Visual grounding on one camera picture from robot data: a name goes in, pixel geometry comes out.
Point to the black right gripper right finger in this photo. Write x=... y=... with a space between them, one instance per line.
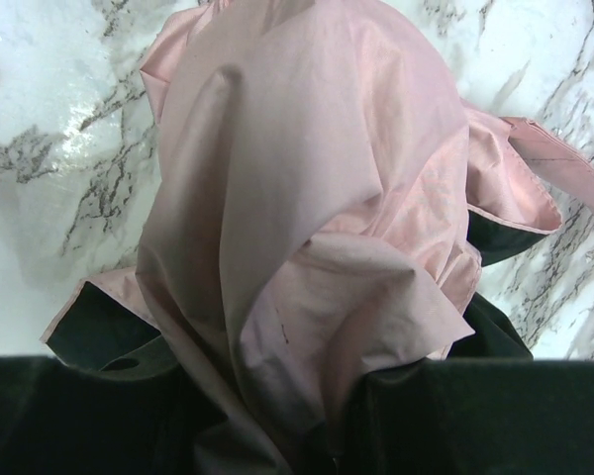
x=488 y=408

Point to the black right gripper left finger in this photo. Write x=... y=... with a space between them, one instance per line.
x=140 y=414

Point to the pink folding umbrella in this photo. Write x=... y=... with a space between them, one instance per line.
x=327 y=203

